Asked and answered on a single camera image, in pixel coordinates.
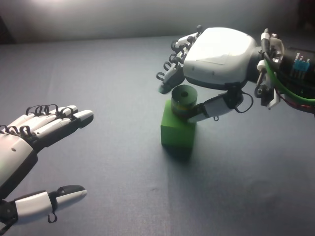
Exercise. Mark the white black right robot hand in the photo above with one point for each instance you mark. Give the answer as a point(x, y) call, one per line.
point(219, 56)

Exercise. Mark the green cylinder block with hole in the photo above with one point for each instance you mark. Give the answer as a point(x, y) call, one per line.
point(184, 100)

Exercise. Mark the green cube block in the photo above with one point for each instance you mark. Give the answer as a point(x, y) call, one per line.
point(176, 137)

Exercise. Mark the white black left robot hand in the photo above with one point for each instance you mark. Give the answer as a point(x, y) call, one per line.
point(14, 152)

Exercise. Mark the grey table cloth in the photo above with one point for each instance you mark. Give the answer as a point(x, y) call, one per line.
point(98, 73)

